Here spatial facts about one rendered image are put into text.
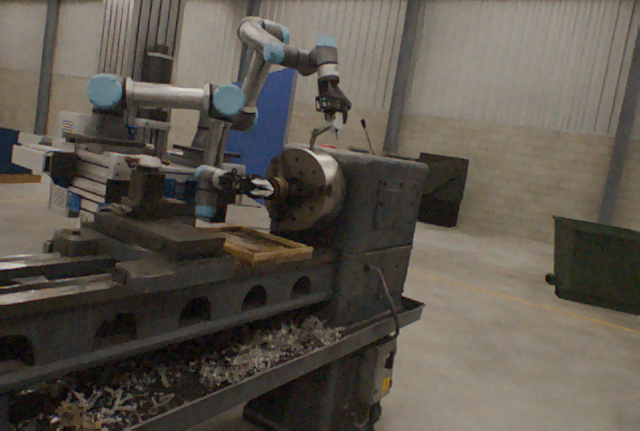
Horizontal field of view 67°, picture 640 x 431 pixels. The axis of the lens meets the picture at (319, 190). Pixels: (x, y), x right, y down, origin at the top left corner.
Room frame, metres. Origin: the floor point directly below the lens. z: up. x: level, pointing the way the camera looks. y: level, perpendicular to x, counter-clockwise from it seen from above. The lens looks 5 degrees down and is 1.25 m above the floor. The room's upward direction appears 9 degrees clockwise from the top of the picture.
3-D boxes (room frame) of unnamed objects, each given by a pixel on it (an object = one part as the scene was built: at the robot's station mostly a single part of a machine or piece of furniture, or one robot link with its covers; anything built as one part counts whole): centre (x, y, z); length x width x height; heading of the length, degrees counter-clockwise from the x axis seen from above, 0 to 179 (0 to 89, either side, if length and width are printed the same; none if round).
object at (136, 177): (1.39, 0.49, 1.07); 0.07 x 0.07 x 0.10; 55
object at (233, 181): (1.73, 0.29, 1.08); 0.12 x 0.09 x 0.08; 54
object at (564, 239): (5.65, -3.38, 0.43); 1.34 x 0.94 x 0.85; 164
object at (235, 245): (1.65, 0.22, 0.89); 0.36 x 0.30 x 0.04; 55
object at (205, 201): (1.85, 0.42, 0.98); 0.11 x 0.08 x 0.11; 17
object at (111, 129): (1.84, 0.83, 1.21); 0.15 x 0.15 x 0.10
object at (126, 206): (1.41, 0.48, 0.99); 0.20 x 0.10 x 0.05; 145
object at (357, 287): (2.20, -0.15, 0.43); 0.60 x 0.48 x 0.86; 145
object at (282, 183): (1.74, 0.16, 1.08); 0.09 x 0.09 x 0.09; 54
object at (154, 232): (1.35, 0.45, 0.95); 0.43 x 0.17 x 0.05; 55
